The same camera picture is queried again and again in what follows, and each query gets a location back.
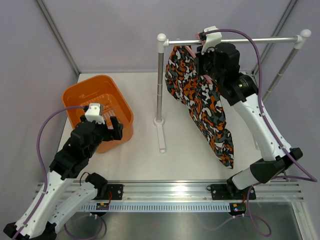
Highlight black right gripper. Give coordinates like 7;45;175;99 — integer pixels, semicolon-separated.
194;43;224;86

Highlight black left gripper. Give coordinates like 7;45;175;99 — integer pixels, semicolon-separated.
85;116;123;159

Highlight camouflage patterned shorts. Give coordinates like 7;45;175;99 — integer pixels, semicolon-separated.
164;46;234;169

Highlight pink clothes hanger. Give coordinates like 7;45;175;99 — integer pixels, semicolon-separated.
184;32;213;85

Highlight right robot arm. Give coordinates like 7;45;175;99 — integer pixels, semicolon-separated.
195;43;303;199

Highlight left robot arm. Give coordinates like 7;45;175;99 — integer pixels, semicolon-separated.
3;116;123;240

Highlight orange plastic basket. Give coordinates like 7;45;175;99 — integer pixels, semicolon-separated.
62;75;134;154

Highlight white and silver clothes rack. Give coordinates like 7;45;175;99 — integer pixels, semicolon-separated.
153;29;312;153

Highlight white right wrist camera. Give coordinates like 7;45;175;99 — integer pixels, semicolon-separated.
198;25;222;55

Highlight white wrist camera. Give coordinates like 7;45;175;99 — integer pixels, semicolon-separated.
84;102;105;125
198;25;222;55

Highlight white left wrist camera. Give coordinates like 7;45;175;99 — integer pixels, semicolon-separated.
84;102;105;125

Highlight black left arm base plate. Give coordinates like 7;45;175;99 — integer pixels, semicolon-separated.
94;183;124;201

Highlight white slotted cable duct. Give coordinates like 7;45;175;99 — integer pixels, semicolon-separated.
78;202;231;213

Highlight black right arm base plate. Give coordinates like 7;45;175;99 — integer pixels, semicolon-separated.
206;183;249;200

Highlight aluminium mounting rail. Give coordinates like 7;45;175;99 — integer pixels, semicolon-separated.
33;180;305;203

